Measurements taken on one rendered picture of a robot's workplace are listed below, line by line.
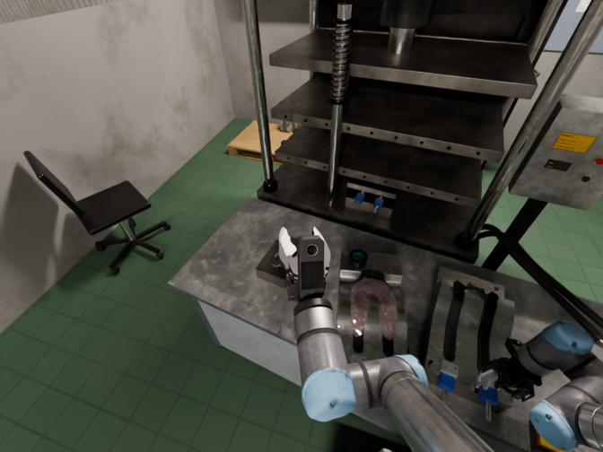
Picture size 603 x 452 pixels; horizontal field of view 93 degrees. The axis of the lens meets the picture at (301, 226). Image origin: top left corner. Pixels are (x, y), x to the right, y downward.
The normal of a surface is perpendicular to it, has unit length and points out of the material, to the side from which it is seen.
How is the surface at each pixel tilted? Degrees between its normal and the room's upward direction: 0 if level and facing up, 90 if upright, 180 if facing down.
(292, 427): 0
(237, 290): 0
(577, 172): 90
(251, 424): 0
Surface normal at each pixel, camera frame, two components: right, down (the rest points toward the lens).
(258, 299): -0.02, -0.71
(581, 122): -0.43, 0.64
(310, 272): 0.14, 0.24
